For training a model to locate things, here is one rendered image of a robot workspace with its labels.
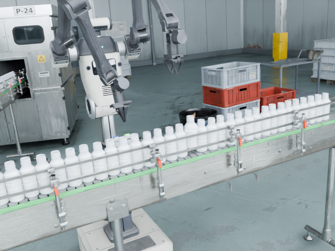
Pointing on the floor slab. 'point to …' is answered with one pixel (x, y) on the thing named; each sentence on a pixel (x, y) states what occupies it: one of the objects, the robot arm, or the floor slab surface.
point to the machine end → (36, 76)
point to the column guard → (279, 46)
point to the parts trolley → (295, 72)
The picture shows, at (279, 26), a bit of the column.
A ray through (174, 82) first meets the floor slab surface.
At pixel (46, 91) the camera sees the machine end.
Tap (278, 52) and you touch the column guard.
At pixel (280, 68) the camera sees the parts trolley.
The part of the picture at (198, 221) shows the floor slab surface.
